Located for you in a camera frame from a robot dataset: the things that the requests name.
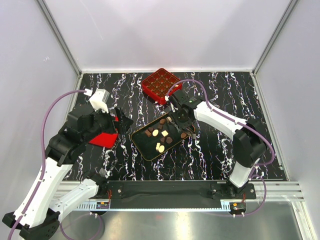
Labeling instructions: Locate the white square chocolate centre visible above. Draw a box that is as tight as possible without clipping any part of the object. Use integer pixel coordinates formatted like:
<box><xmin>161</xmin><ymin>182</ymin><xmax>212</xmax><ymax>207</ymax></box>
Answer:
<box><xmin>161</xmin><ymin>130</ymin><xmax>169</xmax><ymax>137</ymax></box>

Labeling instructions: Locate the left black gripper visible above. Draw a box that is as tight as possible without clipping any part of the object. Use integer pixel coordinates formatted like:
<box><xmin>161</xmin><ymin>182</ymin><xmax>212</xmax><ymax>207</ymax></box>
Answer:
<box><xmin>83</xmin><ymin>103</ymin><xmax>134</xmax><ymax>143</ymax></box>

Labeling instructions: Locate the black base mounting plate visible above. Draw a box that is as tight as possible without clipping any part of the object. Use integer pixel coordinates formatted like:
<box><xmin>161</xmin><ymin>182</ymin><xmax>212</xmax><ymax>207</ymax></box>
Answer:
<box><xmin>94</xmin><ymin>180</ymin><xmax>257</xmax><ymax>205</ymax></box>

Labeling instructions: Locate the red box lid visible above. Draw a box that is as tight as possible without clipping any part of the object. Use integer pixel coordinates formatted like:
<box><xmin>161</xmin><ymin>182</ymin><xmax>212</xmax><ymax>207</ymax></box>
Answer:
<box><xmin>88</xmin><ymin>132</ymin><xmax>119</xmax><ymax>149</ymax></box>

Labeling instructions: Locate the milk rectangular chocolate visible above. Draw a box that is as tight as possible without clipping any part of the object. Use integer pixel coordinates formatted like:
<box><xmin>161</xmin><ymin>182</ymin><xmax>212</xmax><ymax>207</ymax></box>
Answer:
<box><xmin>145</xmin><ymin>130</ymin><xmax>152</xmax><ymax>137</ymax></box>

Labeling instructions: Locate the black gold-rimmed tray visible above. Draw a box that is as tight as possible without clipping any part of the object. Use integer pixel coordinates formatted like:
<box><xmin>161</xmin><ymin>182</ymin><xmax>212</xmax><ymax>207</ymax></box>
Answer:
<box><xmin>130</xmin><ymin>112</ymin><xmax>190</xmax><ymax>161</ymax></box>

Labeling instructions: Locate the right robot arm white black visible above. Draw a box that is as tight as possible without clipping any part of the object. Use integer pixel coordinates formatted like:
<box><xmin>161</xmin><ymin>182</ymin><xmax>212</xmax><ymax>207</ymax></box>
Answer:
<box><xmin>165</xmin><ymin>90</ymin><xmax>267</xmax><ymax>199</ymax></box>

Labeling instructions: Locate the white square chocolate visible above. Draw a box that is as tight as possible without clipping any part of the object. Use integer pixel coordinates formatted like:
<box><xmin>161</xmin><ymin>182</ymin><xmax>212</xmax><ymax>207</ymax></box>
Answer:
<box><xmin>161</xmin><ymin>130</ymin><xmax>169</xmax><ymax>137</ymax></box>
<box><xmin>155</xmin><ymin>142</ymin><xmax>161</xmax><ymax>151</ymax></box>

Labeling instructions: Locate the white square chocolate bottom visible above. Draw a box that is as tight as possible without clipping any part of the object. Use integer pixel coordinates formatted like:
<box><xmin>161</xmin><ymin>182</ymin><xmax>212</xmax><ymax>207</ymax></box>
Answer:
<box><xmin>155</xmin><ymin>142</ymin><xmax>161</xmax><ymax>151</ymax></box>

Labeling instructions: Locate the dark teardrop chocolate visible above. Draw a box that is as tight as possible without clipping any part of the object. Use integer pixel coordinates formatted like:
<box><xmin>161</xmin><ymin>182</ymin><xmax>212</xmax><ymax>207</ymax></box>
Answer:
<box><xmin>166</xmin><ymin>137</ymin><xmax>173</xmax><ymax>144</ymax></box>

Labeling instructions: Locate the electronics board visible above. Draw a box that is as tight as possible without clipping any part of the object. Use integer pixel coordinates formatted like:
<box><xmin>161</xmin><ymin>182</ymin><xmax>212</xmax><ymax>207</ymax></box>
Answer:
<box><xmin>96</xmin><ymin>201</ymin><xmax>110</xmax><ymax>210</ymax></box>
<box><xmin>230</xmin><ymin>202</ymin><xmax>247</xmax><ymax>212</ymax></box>

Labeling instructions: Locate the white oval chocolate bottom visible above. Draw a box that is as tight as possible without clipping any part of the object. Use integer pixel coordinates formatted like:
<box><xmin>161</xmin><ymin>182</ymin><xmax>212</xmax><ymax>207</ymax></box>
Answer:
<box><xmin>158</xmin><ymin>145</ymin><xmax>165</xmax><ymax>153</ymax></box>

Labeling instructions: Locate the red compartment chocolate box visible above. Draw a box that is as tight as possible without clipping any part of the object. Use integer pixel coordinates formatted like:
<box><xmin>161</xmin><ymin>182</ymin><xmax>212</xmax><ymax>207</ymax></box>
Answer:
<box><xmin>141</xmin><ymin>68</ymin><xmax>182</xmax><ymax>105</ymax></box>

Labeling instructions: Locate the aluminium frame rail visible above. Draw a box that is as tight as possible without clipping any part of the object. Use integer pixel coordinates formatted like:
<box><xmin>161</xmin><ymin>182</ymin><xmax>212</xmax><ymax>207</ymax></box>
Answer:
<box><xmin>74</xmin><ymin>200</ymin><xmax>231</xmax><ymax>213</ymax></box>

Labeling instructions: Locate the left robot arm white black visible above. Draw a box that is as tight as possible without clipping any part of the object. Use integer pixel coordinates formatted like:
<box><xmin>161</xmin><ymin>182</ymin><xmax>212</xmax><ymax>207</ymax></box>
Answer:
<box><xmin>2</xmin><ymin>105</ymin><xmax>133</xmax><ymax>240</ymax></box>

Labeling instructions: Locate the left electronics board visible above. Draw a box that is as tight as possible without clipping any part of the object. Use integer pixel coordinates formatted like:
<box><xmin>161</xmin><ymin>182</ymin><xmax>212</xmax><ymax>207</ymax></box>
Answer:
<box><xmin>96</xmin><ymin>201</ymin><xmax>110</xmax><ymax>210</ymax></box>

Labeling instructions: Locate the right electronics board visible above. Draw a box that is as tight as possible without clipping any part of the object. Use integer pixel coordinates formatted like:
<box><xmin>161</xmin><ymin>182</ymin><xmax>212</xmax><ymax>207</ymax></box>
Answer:
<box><xmin>230</xmin><ymin>202</ymin><xmax>247</xmax><ymax>212</ymax></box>

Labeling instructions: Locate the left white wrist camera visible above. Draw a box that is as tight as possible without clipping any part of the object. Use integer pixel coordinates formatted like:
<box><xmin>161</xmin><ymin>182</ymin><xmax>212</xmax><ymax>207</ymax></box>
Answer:
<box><xmin>89</xmin><ymin>89</ymin><xmax>110</xmax><ymax>114</ymax></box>

